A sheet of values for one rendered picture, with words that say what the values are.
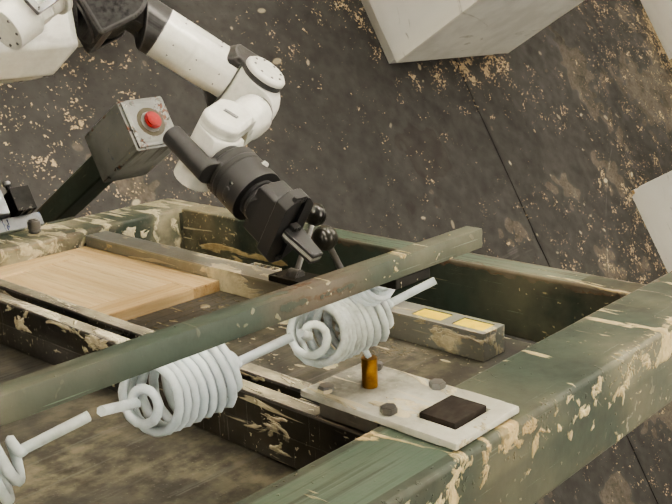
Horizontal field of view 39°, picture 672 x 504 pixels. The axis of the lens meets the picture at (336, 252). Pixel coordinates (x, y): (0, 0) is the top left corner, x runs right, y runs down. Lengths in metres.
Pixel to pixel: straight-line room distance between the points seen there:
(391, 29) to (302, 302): 3.54
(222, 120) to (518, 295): 0.54
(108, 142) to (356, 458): 1.44
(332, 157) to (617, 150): 2.11
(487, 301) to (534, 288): 0.10
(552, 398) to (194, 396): 0.37
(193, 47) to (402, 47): 2.60
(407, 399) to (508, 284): 0.65
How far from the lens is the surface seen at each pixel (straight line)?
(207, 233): 2.04
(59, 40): 1.60
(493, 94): 4.77
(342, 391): 0.95
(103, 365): 0.65
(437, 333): 1.34
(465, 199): 4.25
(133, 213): 2.08
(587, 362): 1.05
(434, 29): 4.11
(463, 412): 0.89
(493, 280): 1.56
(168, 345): 0.67
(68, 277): 1.77
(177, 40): 1.68
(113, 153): 2.16
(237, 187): 1.39
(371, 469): 0.82
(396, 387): 0.95
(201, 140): 1.45
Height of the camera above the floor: 2.53
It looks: 45 degrees down
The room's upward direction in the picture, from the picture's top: 59 degrees clockwise
